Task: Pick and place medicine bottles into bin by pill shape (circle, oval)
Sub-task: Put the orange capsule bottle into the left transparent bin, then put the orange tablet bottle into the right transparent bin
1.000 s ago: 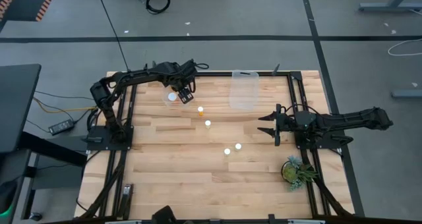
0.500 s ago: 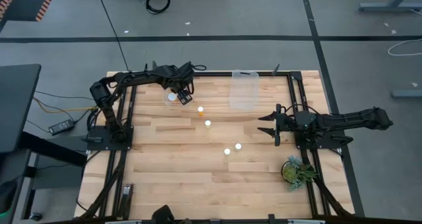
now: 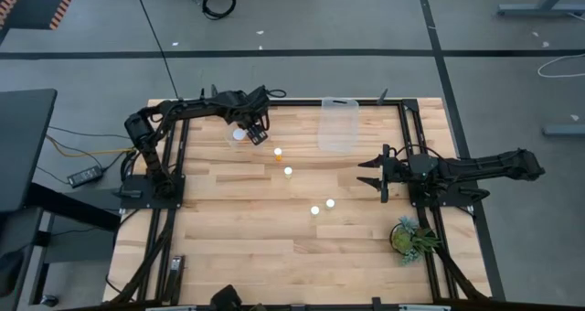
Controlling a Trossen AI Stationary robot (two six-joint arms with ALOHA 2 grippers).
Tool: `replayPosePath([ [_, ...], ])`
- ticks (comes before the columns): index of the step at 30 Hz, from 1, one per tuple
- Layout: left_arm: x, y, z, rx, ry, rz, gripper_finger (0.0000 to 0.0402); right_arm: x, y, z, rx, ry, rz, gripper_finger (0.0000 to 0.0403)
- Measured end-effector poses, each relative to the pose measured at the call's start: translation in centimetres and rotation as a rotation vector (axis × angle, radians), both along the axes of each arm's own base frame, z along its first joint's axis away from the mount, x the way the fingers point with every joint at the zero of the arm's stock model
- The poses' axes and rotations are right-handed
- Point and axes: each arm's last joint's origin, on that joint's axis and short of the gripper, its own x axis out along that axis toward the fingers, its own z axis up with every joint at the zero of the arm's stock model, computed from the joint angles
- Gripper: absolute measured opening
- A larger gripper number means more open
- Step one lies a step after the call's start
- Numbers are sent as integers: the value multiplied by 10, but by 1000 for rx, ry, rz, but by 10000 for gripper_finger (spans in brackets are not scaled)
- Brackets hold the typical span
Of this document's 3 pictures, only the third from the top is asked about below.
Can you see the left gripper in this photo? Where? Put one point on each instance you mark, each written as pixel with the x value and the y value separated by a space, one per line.
pixel 256 122

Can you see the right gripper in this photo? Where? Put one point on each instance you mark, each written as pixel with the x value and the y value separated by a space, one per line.
pixel 397 169

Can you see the wide orange pill bottle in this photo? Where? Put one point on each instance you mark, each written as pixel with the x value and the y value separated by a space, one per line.
pixel 239 134

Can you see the slim orange pill bottle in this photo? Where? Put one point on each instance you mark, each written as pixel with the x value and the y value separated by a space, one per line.
pixel 278 152

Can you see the pale yellow pill bottle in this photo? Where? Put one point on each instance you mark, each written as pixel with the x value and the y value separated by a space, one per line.
pixel 288 170
pixel 315 209
pixel 330 203

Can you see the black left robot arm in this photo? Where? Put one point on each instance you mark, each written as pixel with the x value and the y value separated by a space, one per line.
pixel 196 106

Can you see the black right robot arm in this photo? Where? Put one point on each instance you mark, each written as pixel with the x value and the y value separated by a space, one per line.
pixel 480 167

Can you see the clear plastic bin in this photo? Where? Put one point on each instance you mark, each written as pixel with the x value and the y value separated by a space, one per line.
pixel 338 132
pixel 230 142

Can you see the artificial succulent plant pot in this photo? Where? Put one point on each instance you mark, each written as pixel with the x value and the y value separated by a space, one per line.
pixel 404 240

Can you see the black rectangular device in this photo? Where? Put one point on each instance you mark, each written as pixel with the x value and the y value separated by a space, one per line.
pixel 175 274

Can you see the black power adapter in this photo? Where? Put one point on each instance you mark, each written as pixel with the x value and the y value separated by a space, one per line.
pixel 85 176

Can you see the grey table foot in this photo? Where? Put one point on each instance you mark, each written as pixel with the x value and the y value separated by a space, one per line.
pixel 564 130

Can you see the grey table leg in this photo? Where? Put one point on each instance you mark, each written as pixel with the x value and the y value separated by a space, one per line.
pixel 539 10

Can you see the black desk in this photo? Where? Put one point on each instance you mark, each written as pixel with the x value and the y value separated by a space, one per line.
pixel 23 142

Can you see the black mat orange striped edge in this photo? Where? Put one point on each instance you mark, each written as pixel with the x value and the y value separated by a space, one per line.
pixel 32 4

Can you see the black computer mouse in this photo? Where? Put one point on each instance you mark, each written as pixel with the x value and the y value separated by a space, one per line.
pixel 49 301

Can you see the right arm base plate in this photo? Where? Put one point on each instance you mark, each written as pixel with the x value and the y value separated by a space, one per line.
pixel 418 200

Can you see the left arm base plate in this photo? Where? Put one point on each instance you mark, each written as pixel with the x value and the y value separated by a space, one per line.
pixel 137 194

